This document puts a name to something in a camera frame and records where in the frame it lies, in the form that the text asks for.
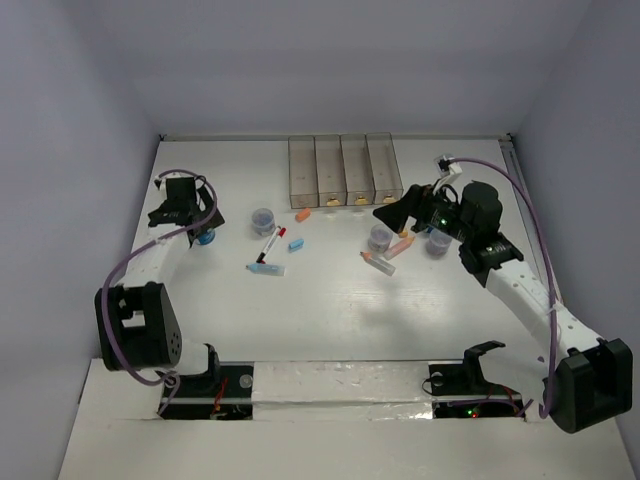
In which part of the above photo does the clear highlighter orange tip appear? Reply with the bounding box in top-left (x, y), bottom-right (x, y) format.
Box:
top-left (360, 251), bottom-right (396, 277)

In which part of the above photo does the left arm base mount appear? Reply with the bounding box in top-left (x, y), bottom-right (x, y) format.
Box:
top-left (160, 363), bottom-right (254, 421)

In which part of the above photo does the clear jar of rubber bands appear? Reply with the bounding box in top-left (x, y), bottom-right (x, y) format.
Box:
top-left (251, 208), bottom-right (276, 237)

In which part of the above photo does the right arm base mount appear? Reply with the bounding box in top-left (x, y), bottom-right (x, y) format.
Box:
top-left (421, 340), bottom-right (528, 419)

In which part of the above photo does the clear drawer bin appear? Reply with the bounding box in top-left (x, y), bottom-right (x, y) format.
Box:
top-left (315, 135), bottom-right (347, 207)
top-left (288, 135), bottom-right (319, 209)
top-left (340, 134), bottom-right (374, 206)
top-left (365, 132), bottom-right (404, 205)

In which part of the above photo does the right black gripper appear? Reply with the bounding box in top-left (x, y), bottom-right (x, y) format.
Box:
top-left (372, 178), bottom-right (473, 244)

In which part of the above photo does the blue highlighter pen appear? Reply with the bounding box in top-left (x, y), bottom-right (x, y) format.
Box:
top-left (246, 263), bottom-right (286, 276)

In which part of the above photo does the orange highlighter cap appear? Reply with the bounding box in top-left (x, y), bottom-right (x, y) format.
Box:
top-left (295, 208), bottom-right (312, 222)

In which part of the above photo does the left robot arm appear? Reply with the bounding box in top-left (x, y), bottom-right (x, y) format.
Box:
top-left (94, 169), bottom-right (225, 387)

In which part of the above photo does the black cap whiteboard marker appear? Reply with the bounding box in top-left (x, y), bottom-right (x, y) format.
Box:
top-left (256, 226), bottom-right (282, 264)

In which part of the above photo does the blue slime jar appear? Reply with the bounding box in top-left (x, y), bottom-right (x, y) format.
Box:
top-left (197, 229), bottom-right (216, 245)

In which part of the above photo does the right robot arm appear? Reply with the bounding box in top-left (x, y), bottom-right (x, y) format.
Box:
top-left (373, 181), bottom-right (633, 433)

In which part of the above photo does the red cap whiteboard marker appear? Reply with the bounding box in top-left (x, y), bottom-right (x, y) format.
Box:
top-left (258, 226), bottom-right (286, 264)

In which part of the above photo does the blue highlighter cap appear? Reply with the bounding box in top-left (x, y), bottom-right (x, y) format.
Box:
top-left (288, 239), bottom-right (304, 252)

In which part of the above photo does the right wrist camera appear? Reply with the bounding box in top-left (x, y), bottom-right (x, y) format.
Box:
top-left (434, 154), bottom-right (462, 189)

